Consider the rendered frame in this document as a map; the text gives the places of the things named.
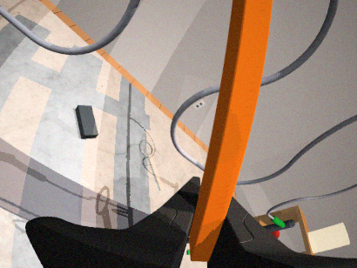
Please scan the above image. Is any black rectangular block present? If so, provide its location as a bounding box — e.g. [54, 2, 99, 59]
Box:
[76, 105, 98, 140]

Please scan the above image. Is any orange handle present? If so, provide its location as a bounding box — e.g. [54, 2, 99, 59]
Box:
[189, 0, 273, 261]

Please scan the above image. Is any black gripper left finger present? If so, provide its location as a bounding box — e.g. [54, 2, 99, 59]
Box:
[25, 177, 200, 268]

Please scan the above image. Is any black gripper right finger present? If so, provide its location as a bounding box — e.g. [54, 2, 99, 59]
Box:
[206, 196, 357, 268]

